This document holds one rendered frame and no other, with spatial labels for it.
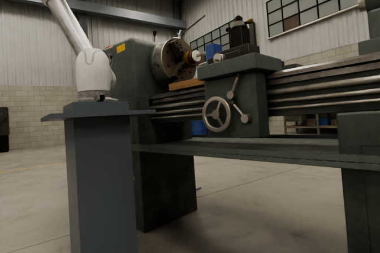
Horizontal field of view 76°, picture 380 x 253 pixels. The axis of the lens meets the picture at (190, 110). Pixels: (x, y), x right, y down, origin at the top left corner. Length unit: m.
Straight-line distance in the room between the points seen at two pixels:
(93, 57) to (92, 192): 0.62
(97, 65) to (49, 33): 10.88
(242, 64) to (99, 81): 0.66
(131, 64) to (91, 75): 0.46
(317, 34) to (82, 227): 8.21
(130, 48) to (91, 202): 0.95
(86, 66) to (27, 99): 10.23
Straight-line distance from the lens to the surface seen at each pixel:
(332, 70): 1.00
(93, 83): 1.24
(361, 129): 0.89
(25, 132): 11.39
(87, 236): 1.25
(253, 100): 0.99
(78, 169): 1.17
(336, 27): 8.46
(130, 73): 1.65
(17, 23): 12.19
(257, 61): 0.96
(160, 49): 1.60
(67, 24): 1.58
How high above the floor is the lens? 0.70
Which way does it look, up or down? 2 degrees up
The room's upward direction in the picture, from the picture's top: 4 degrees counter-clockwise
